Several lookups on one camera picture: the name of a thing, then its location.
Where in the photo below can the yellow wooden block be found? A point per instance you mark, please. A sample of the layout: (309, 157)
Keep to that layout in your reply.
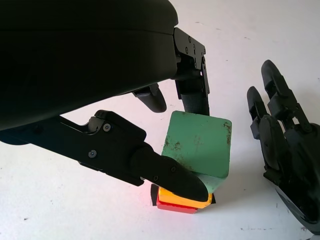
(180, 200)

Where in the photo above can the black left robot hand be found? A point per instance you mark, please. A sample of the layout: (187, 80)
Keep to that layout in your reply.
(75, 62)

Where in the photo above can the red wooden block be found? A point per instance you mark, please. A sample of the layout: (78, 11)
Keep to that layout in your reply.
(175, 208)

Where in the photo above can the green wooden block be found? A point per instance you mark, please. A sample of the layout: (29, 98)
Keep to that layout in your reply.
(200, 145)

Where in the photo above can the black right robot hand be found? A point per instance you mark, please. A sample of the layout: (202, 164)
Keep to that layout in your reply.
(290, 155)

